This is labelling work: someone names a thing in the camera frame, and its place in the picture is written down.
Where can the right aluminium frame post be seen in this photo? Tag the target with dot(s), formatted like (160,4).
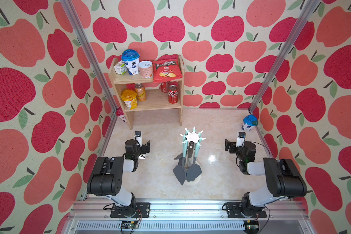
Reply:
(306,12)

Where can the pink cup foil lid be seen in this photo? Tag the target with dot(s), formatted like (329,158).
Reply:
(146,69)

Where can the red cola can front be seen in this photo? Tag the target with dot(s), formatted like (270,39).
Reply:
(173,94)

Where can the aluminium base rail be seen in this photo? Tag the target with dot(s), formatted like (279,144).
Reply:
(185,216)

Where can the aluminium frame post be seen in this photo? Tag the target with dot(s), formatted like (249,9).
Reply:
(306,12)
(72,15)

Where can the white utensil rack stand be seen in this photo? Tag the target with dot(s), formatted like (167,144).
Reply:
(187,169)

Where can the blue lid yogurt tub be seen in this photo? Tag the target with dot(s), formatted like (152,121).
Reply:
(130,58)

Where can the left circuit board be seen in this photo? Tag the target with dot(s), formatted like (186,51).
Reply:
(129,224)

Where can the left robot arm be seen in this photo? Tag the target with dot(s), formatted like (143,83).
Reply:
(106,181)

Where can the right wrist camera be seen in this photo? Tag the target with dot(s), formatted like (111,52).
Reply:
(240,139)

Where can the small green white carton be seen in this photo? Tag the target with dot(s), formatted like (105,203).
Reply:
(120,68)

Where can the red white cup behind shelf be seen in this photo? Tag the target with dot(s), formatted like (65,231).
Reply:
(120,114)

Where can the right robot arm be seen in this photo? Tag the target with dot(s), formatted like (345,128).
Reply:
(283,181)

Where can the circuit board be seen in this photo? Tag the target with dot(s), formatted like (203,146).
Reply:
(251,226)
(129,224)

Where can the wooden two-tier shelf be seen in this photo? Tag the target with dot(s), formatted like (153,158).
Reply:
(156,99)

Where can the grey spatula mint handle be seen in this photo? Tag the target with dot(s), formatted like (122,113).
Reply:
(195,170)

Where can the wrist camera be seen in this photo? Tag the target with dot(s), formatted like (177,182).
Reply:
(240,139)
(138,138)

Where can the right circuit board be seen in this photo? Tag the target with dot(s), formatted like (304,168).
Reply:
(251,226)

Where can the red cola can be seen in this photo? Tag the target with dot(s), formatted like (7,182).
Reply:
(173,94)
(164,87)

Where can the red chips bag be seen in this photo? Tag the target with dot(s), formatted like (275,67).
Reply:
(166,70)

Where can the left aluminium frame post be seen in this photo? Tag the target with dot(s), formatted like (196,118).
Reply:
(72,15)

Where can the yellow mango cup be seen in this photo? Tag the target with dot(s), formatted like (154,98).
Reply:
(129,97)

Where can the red cola can back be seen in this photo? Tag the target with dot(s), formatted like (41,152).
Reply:
(164,87)

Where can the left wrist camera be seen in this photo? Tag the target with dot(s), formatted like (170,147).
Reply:
(138,138)

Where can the blue lid yogurt cup floor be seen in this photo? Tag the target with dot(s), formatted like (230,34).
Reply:
(249,122)

